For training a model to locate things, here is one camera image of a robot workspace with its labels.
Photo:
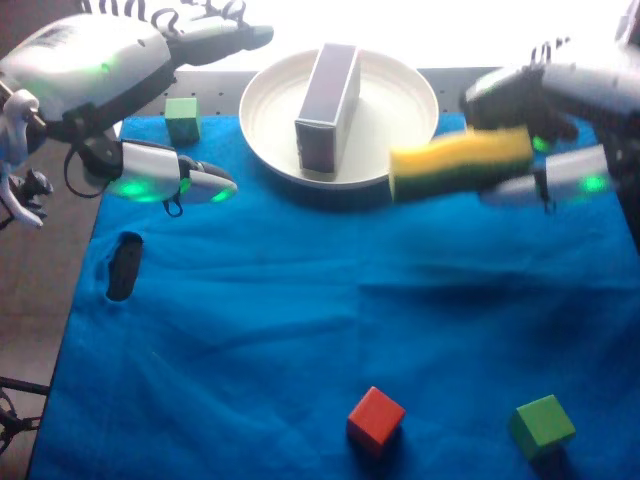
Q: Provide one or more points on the yellow green sponge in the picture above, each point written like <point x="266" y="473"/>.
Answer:
<point x="450" y="160"/>

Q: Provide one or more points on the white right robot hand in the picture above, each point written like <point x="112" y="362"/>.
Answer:
<point x="85" y="60"/>

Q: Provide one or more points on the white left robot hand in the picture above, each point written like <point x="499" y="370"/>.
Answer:
<point x="590" y="80"/>

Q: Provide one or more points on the black tripod stand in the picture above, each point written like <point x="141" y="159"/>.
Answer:
<point x="25" y="386"/>

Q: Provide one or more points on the blue cloth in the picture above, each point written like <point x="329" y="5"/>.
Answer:
<point x="300" y="300"/>

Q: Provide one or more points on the round white plate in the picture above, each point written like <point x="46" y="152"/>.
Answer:
<point x="390" y="107"/>

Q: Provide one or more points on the black oval object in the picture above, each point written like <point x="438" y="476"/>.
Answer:
<point x="124" y="267"/>

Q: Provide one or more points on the green block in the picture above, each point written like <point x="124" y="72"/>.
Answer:
<point x="542" y="425"/>
<point x="182" y="120"/>

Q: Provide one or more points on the plain red block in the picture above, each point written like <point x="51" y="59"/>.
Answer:
<point x="375" y="420"/>

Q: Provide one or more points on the white box with speaker picture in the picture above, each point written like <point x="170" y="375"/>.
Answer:
<point x="325" y="100"/>

